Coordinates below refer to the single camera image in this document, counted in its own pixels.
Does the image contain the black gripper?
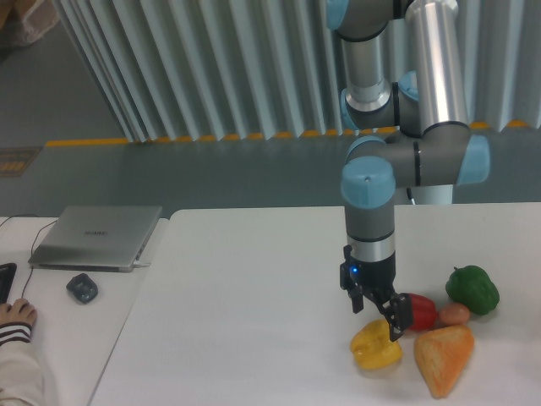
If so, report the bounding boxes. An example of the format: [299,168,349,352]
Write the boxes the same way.
[340,245,413,342]

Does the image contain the yellow toy bell pepper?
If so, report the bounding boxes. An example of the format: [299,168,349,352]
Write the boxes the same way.
[349,319,402,370]

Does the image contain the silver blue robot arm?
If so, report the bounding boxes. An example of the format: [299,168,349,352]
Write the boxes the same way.
[325,1,490,341]

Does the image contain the cream striped sleeve forearm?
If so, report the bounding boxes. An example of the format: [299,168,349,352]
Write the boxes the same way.
[1,322,46,405]

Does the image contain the red toy bell pepper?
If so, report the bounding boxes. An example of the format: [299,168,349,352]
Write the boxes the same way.
[409,294,438,332]

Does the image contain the green toy bell pepper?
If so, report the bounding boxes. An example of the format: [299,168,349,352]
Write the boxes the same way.
[445,265,500,315]

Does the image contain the person's bare hand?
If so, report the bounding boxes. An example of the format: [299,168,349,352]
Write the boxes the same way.
[0,298,37,327]

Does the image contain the brown toy egg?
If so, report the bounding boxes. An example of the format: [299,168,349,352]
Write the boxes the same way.
[439,303,471,326]

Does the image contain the orange toy bread slice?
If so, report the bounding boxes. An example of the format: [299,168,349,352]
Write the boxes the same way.
[413,325,475,399]

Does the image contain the silver closed laptop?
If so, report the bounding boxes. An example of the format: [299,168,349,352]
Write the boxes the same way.
[29,206,162,272]

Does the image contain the dark grey small device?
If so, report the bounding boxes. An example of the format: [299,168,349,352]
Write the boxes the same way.
[66,273,99,305]

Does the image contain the white folding partition screen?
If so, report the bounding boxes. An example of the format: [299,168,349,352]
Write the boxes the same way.
[55,1,540,142]

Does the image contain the black keyboard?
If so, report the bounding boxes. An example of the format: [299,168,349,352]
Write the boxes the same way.
[0,263,17,305]

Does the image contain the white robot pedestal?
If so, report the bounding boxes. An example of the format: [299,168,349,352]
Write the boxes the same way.
[406,185,453,205]

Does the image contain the thin black laptop cable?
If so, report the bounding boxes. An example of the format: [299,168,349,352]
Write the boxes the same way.
[0,213,60,299]

